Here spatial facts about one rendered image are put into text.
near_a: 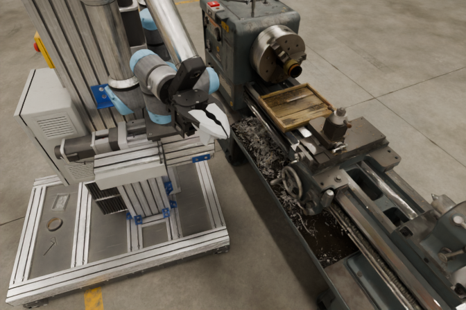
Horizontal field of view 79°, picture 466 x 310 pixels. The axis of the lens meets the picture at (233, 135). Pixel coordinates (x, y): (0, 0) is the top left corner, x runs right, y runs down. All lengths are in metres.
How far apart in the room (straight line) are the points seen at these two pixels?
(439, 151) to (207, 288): 2.35
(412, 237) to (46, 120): 1.48
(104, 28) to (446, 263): 1.33
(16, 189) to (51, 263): 0.97
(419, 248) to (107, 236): 1.69
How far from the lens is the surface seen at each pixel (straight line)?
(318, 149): 1.37
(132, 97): 1.02
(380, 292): 1.55
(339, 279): 1.56
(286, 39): 1.67
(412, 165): 2.94
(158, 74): 0.66
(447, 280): 1.29
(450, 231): 1.19
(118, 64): 0.97
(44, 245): 2.23
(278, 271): 2.08
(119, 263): 1.95
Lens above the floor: 1.95
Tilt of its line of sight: 45 degrees down
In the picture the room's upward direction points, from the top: straight up
